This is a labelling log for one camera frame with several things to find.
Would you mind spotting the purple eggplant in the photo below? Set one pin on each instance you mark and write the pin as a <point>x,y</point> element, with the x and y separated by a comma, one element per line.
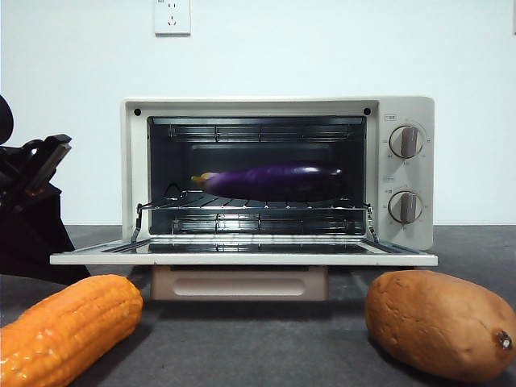
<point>274,181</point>

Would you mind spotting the white wall socket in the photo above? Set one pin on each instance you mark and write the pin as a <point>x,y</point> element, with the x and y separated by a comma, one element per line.
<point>172,26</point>

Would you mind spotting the brown sweet potato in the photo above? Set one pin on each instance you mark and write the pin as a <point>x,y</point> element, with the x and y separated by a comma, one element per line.
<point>427,322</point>

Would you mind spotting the oven timer knob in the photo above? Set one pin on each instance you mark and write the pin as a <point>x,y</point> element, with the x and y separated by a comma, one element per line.
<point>406,207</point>

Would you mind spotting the oven temperature knob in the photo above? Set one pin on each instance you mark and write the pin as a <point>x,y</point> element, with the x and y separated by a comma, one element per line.
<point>407,141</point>

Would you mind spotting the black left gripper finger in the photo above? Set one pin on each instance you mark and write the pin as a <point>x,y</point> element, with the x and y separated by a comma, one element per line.
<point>32,234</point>

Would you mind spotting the cream Toshiba toaster oven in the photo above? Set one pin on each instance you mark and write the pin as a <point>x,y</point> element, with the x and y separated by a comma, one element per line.
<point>427,238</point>

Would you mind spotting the orange corn cob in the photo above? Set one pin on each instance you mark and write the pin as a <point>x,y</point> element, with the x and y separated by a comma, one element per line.
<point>68,326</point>

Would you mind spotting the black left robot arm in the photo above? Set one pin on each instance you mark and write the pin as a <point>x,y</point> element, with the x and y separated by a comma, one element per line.
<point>5,121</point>

